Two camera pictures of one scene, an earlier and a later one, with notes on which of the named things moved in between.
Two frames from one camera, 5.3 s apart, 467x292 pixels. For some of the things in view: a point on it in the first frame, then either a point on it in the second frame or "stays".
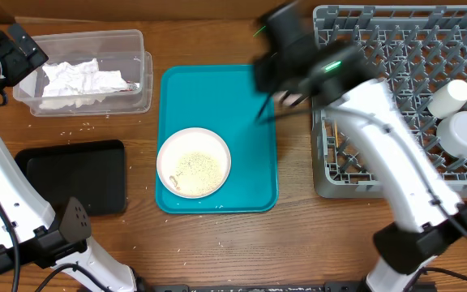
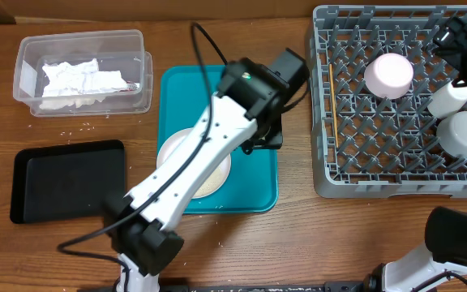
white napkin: x=108 y=81 stays
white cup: x=449 y=99 stays
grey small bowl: x=464 y=135 stays
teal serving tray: x=226 y=100 stays
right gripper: x=264 y=67 → x=460 y=36
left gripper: x=20 y=65 → x=273 y=137
